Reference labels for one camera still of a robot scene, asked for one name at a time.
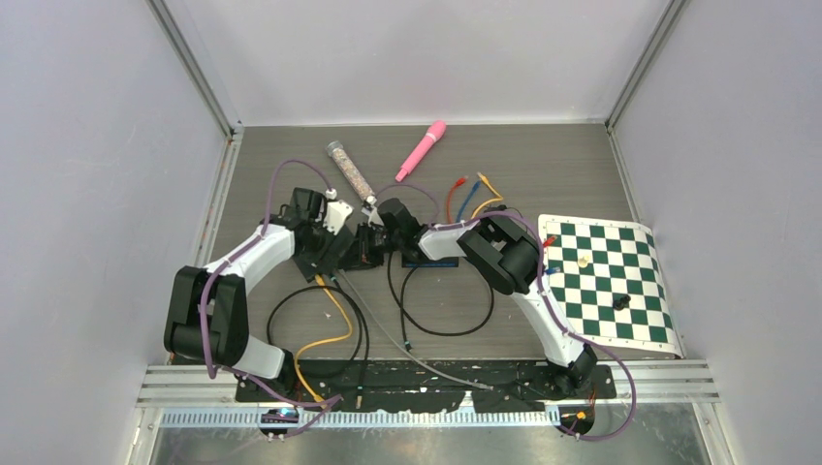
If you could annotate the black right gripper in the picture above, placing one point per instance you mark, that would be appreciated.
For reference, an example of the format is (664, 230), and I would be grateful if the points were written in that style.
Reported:
(365, 254)

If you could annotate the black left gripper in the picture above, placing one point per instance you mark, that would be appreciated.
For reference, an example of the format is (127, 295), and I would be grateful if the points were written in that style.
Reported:
(319, 225)

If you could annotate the dark grey network switch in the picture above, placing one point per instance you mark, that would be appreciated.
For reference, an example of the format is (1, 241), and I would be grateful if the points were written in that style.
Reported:
(319, 251)

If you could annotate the black cable teal boot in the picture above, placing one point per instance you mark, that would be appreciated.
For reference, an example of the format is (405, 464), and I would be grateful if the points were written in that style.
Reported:
(329, 334)
(435, 321)

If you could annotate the small black TP-Link switch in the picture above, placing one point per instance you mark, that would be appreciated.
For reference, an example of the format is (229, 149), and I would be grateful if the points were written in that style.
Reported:
(409, 262)

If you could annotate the black power adapter with cord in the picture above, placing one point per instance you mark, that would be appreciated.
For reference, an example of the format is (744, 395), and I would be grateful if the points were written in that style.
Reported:
(501, 208)

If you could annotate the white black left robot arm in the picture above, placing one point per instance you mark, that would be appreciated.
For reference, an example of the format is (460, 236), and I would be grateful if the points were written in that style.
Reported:
(208, 313)

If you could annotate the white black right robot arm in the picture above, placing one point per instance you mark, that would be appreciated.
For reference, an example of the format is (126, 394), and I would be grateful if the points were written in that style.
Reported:
(507, 252)

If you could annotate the glitter tube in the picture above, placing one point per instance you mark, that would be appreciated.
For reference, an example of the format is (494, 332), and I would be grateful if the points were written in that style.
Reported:
(352, 174)

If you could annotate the pink marker pen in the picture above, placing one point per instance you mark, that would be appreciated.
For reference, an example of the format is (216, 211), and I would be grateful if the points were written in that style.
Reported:
(432, 135)

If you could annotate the green white checkerboard mat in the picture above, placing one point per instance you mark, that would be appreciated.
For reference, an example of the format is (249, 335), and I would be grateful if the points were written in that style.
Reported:
(624, 261)

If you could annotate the black chess piece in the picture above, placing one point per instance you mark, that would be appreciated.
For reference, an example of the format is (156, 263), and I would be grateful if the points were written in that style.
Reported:
(622, 302)

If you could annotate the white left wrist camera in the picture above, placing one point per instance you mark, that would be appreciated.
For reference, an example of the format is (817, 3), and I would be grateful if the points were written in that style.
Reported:
(337, 212)

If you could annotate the aluminium front rail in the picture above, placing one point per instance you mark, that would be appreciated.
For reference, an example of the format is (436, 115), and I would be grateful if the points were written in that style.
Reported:
(648, 381)

